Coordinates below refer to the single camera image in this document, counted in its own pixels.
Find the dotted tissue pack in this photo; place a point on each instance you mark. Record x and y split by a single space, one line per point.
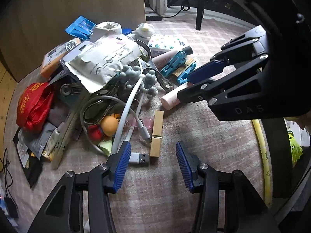
159 44

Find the orange red toy figure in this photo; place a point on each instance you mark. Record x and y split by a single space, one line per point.
106 128

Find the orange white box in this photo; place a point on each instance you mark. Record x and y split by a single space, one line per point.
51 60

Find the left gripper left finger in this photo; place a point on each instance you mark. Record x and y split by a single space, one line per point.
119 165

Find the wooden board panel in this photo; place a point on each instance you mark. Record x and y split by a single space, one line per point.
7 87

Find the black storage tray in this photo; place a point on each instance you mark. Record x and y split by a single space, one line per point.
285 176

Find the pink tube black cap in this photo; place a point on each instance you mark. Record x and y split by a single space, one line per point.
161 60

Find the red fabric bag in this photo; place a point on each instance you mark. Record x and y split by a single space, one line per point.
34 106

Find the blue foil pouch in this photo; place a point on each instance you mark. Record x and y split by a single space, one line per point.
81 28

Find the crumpled white tissue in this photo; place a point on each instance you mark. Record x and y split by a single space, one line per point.
143 32

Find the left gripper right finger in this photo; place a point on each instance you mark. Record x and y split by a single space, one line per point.
184 160

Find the black power strip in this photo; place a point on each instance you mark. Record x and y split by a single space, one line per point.
153 18

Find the large teal clothespin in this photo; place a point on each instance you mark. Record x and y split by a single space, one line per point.
178 60

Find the wooden clothespin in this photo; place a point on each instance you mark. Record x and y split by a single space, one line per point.
156 138

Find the yellow shuttlecock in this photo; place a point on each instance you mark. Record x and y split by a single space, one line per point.
296 149

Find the white round tape dispenser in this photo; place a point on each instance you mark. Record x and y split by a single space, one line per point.
105 29

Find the white torn mailer pouch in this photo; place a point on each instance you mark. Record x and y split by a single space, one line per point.
106 57

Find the grey ball massager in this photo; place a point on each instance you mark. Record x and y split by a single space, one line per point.
129 76

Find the yellow long wrapper stick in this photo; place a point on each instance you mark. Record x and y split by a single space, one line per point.
268 182

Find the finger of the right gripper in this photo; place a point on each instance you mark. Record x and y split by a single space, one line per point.
196 92
207 71

